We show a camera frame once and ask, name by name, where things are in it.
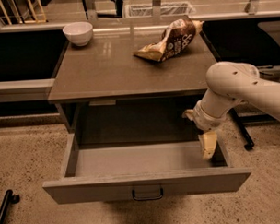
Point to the grey drawer cabinet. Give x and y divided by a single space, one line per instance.
107 70

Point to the grey top drawer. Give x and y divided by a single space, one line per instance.
143 172

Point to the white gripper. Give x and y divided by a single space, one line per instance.
206 119

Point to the black metal stand leg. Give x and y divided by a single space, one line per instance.
245 134

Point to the wooden rack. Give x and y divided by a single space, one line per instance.
22 12

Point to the white ceramic bowl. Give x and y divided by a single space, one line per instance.
78 33

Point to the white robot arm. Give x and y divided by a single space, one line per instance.
228 84

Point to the white wire basket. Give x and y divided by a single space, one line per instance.
168 8

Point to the brown snack bag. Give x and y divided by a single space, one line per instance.
175 38

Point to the black pole lower left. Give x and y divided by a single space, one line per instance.
9 198

